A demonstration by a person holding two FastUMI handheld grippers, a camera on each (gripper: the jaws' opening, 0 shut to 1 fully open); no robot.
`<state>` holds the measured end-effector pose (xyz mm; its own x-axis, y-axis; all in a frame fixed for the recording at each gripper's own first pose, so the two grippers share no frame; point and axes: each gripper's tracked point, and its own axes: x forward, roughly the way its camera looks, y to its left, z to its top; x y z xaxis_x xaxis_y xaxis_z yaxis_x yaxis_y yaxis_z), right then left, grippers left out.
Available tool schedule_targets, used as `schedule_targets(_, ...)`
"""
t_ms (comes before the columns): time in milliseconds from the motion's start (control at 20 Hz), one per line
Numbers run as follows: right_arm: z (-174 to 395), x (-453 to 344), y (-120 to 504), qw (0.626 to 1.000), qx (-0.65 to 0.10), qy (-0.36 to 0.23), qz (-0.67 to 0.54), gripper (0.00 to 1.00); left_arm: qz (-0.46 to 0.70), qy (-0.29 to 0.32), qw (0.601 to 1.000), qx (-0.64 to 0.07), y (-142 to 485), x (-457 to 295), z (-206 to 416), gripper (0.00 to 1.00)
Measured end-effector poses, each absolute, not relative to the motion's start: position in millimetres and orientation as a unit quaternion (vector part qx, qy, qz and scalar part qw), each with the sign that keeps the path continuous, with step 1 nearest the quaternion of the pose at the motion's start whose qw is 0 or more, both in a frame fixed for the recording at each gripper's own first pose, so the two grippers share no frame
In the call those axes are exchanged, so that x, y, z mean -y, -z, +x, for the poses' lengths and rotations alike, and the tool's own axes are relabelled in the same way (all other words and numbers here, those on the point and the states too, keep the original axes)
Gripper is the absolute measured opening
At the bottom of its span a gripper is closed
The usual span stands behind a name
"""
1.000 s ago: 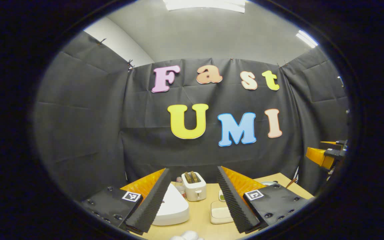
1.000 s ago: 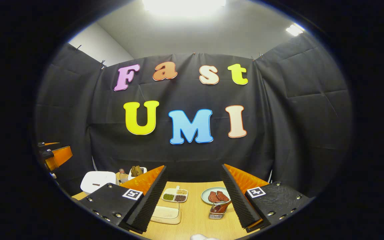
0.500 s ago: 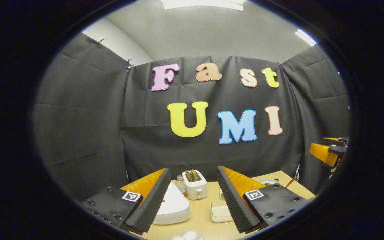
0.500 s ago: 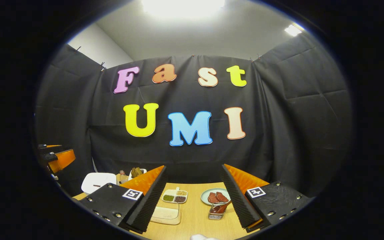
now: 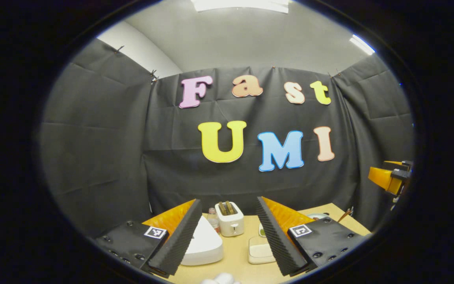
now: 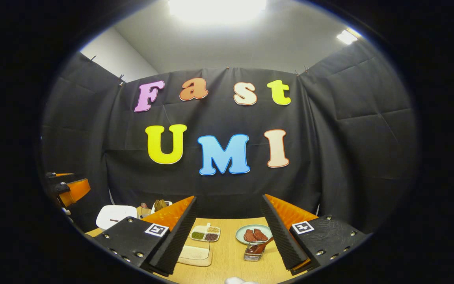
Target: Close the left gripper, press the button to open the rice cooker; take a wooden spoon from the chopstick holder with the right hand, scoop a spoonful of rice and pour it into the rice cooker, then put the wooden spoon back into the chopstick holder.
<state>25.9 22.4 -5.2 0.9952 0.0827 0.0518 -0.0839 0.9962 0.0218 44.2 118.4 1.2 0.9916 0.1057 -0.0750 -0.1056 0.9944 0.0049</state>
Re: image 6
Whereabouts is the black backdrop cloth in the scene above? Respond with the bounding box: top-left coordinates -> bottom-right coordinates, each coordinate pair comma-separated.
40,39 -> 419,233

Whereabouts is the white divided grain dish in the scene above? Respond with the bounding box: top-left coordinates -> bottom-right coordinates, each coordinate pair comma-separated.
189,222 -> 221,243

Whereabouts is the metal wire chopstick holder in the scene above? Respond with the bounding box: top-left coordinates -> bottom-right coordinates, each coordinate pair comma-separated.
244,241 -> 267,262

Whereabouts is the white toaster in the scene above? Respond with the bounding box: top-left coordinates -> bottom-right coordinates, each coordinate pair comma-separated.
150,200 -> 173,216

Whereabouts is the ceiling light panel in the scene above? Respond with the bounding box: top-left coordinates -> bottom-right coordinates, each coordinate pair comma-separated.
336,28 -> 362,45
167,0 -> 268,17

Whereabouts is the brown wooden spoon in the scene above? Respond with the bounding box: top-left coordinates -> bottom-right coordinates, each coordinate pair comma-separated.
246,235 -> 275,254

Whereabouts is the pale green plate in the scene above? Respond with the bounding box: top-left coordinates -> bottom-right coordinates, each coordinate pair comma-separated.
235,224 -> 273,245

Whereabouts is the white rice cooker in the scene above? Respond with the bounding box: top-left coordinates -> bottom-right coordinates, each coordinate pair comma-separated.
95,204 -> 138,231

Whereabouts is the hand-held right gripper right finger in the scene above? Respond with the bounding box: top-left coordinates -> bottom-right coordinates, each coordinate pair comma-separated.
260,193 -> 371,276

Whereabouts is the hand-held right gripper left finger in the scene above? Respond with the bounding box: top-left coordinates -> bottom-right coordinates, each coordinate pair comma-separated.
93,196 -> 199,277

